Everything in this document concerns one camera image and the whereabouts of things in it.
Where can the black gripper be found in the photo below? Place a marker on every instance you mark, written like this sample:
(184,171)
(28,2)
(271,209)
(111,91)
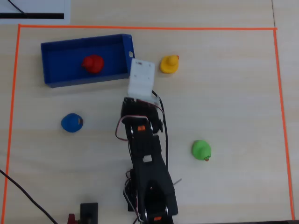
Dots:
(130,105)

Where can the red rubber duck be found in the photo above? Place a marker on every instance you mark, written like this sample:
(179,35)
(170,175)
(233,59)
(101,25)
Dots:
(93,64)

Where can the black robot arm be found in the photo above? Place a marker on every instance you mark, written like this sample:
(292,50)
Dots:
(151,177)

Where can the yellow rubber duck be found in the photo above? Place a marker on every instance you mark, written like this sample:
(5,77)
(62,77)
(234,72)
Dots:
(169,65)

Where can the blue rubber duck with cap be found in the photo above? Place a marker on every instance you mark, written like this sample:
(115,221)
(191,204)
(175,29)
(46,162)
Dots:
(71,122)

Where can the green rubber duck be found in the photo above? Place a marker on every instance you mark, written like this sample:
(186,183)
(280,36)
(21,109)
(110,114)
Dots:
(201,149)

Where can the blue rectangular plastic box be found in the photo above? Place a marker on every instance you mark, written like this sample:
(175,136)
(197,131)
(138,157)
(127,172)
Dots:
(63,58)

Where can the black box red connector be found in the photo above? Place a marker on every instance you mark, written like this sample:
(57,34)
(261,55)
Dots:
(89,212)

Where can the orange tape strip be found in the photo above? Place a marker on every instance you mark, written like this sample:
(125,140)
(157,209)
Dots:
(282,116)
(147,28)
(11,112)

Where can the black flat strip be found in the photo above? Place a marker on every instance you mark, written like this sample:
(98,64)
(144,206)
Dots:
(42,16)

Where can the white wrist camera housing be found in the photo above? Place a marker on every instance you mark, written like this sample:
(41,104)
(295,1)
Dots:
(141,77)

